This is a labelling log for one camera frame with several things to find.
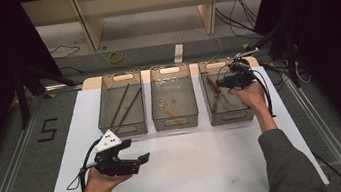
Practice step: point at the dark brown chopstick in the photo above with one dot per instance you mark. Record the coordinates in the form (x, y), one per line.
(130, 106)
(119, 105)

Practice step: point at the white power strip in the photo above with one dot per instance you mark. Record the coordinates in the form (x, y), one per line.
(178, 53)

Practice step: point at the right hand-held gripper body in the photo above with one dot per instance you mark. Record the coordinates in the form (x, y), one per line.
(240, 77)

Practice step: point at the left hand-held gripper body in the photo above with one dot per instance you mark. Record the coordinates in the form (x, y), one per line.
(107, 141)

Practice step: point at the person's left hand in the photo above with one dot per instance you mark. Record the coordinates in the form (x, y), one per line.
(98, 187)

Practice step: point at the grey translucent plastic basket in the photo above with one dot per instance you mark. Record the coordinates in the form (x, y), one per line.
(178, 91)
(106, 111)
(232, 116)

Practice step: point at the person's right hand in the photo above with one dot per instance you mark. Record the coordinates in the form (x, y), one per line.
(252, 96)

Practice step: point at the white table sheet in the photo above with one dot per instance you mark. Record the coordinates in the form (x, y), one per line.
(186, 174)

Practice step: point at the yellow-green tape roll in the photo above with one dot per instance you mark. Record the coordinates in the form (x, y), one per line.
(110, 58)

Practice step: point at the black metal stand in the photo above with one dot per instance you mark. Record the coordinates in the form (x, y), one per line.
(292, 58)
(21, 96)

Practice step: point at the wooden spoon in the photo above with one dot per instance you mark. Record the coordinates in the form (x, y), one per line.
(169, 109)

